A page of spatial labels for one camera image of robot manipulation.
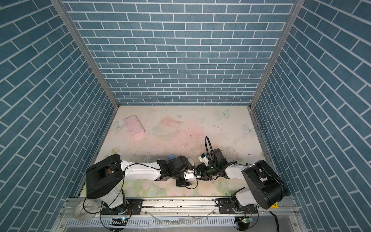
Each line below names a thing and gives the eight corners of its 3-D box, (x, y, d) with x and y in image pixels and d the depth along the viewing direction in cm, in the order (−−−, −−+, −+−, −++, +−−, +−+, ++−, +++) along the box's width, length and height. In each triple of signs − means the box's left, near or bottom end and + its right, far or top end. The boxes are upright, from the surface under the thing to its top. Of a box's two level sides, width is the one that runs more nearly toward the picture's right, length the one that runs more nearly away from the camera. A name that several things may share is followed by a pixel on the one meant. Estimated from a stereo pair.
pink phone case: (133, 138, 102) (132, 136, 100) (123, 121, 113) (122, 119, 111) (145, 132, 106) (144, 130, 104) (135, 115, 116) (134, 113, 114)
